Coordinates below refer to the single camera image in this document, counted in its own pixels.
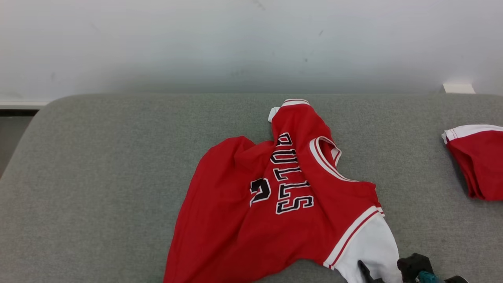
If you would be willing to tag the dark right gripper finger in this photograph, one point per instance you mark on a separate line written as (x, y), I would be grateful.
(366, 275)

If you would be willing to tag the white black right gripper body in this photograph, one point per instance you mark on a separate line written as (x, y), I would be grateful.
(414, 267)

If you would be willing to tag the grey fabric sofa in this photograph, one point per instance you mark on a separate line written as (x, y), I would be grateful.
(118, 177)

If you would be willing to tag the red jersey white trim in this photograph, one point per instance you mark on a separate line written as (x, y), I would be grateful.
(235, 216)

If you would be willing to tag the white wall box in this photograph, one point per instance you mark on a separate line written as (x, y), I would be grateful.
(459, 88)

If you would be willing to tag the red shorts white stripe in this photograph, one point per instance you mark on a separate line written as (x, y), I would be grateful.
(483, 165)

